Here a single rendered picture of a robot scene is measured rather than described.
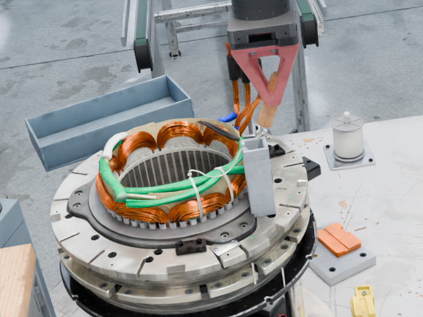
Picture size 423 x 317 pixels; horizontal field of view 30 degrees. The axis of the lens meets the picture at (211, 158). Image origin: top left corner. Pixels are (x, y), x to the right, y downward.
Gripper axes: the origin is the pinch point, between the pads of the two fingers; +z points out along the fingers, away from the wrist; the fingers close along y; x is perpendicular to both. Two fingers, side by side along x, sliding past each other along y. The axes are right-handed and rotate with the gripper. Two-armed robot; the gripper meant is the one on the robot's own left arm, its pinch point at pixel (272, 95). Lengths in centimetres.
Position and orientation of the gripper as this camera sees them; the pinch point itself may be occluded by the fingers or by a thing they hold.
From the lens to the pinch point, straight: 83.6
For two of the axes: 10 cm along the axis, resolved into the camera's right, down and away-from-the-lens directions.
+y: 0.7, -4.6, 8.8
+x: -9.9, 1.0, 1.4
